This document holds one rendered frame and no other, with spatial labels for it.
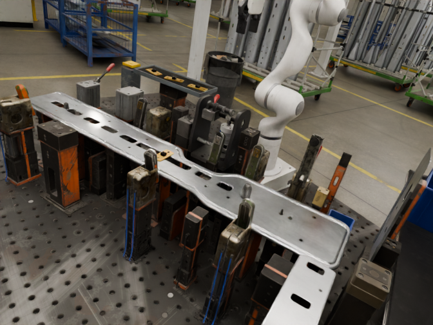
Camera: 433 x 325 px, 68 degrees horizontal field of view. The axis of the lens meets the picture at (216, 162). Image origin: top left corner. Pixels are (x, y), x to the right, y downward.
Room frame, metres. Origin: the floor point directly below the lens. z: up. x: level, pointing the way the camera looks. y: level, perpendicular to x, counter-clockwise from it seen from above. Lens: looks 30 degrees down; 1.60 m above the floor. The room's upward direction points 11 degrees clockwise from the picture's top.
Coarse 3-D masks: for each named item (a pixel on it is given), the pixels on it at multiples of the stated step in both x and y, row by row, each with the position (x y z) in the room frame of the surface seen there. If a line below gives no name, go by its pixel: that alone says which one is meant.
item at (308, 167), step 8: (312, 136) 0.94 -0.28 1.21; (320, 136) 0.95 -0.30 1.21; (312, 144) 0.91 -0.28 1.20; (320, 144) 0.93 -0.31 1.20; (312, 152) 0.94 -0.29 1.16; (304, 160) 0.93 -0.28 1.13; (312, 160) 0.92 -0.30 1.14; (304, 168) 0.93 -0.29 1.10; (296, 176) 0.93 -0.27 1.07; (304, 184) 0.91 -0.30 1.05
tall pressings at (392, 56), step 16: (384, 0) 8.70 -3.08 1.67; (416, 0) 8.23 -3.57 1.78; (368, 16) 8.33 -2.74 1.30; (400, 16) 8.10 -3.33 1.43; (416, 16) 7.85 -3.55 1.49; (352, 32) 8.66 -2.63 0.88; (368, 32) 8.44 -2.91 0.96; (384, 32) 8.45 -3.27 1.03; (400, 32) 8.19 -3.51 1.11; (352, 48) 8.78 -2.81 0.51; (400, 48) 7.83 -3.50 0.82; (384, 64) 8.17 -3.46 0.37; (400, 64) 7.99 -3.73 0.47
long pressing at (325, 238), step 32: (64, 96) 1.35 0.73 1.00; (96, 128) 1.11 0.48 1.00; (128, 128) 1.16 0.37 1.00; (192, 192) 0.83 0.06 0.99; (224, 192) 0.85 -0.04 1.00; (256, 192) 0.89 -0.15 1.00; (256, 224) 0.73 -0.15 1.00; (288, 224) 0.76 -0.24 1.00; (320, 224) 0.79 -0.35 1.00; (320, 256) 0.65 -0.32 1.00
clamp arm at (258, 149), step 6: (258, 144) 1.02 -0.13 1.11; (258, 150) 1.01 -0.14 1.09; (264, 150) 1.02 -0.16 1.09; (252, 156) 1.02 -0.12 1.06; (258, 156) 1.01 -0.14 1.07; (252, 162) 1.01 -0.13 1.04; (258, 162) 1.00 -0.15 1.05; (252, 168) 1.00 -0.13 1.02; (246, 174) 1.00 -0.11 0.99; (252, 174) 0.99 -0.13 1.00
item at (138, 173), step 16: (128, 176) 0.79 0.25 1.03; (144, 176) 0.80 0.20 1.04; (128, 192) 0.79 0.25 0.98; (144, 192) 0.80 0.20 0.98; (128, 208) 0.80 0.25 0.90; (144, 208) 0.81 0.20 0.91; (128, 224) 0.80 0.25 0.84; (144, 224) 0.81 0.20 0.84; (128, 240) 0.79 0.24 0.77; (144, 240) 0.82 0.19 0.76; (128, 256) 0.78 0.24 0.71; (144, 256) 0.80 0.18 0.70
